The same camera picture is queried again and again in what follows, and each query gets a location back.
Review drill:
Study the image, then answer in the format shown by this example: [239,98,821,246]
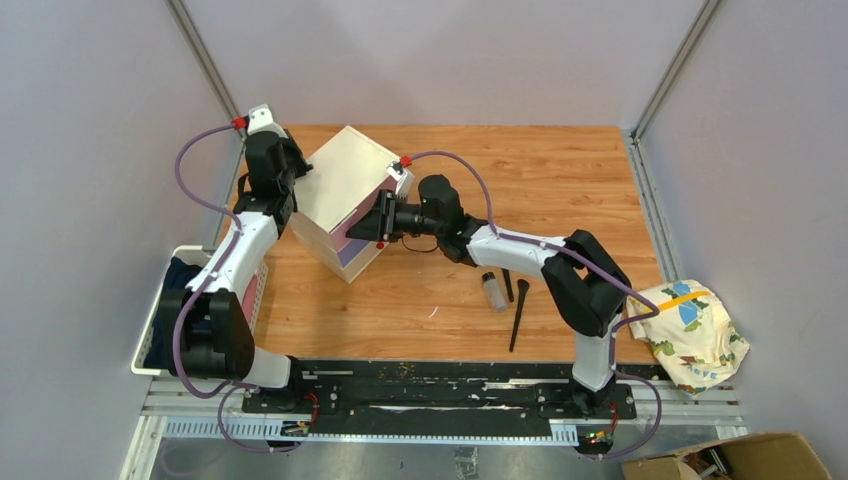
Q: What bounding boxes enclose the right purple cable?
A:
[399,150,664,462]

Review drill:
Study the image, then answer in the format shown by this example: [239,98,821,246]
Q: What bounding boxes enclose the cream bottom drawer red knob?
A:
[342,242,385,283]

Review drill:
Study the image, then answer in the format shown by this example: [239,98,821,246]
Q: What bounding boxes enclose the purple cable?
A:
[172,116,303,456]
[399,150,664,462]

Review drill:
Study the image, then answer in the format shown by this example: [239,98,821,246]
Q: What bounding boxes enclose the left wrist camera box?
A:
[246,104,289,138]

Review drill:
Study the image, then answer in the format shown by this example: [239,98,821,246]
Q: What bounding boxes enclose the small clear bottle black cap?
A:
[481,272,509,313]

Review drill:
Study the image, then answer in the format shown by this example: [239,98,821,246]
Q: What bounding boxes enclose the dark blue cloth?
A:
[143,257,202,369]

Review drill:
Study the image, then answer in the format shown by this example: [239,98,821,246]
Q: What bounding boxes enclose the white mini drawer cabinet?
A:
[288,126,400,283]

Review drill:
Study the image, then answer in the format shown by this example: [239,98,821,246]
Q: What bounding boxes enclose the pink drawer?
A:
[329,206,370,251]

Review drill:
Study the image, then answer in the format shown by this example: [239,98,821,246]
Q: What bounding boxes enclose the purple drawer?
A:
[338,239,375,267]

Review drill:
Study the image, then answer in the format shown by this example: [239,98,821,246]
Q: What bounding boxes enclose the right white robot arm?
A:
[346,175,632,418]

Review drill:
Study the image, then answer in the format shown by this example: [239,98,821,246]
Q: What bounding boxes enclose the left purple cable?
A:
[172,116,303,456]

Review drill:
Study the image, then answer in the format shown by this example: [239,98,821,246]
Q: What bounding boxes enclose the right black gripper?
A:
[346,190,444,244]

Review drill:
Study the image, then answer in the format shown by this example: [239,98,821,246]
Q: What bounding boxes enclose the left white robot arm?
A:
[159,126,311,413]

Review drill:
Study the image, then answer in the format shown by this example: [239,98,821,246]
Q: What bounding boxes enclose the thin black makeup brush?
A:
[509,279,530,353]

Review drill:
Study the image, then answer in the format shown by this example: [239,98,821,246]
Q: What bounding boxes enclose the white slotted cable duct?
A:
[162,414,581,445]

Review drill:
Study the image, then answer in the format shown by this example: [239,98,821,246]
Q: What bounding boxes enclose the printed cream cloth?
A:
[629,280,750,398]

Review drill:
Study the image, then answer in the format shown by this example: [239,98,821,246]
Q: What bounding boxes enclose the white perforated basket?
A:
[131,245,269,376]

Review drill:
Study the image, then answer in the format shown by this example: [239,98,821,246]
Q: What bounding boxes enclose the cardboard box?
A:
[622,432,832,479]

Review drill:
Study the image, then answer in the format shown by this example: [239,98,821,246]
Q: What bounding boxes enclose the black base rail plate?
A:
[241,359,637,446]

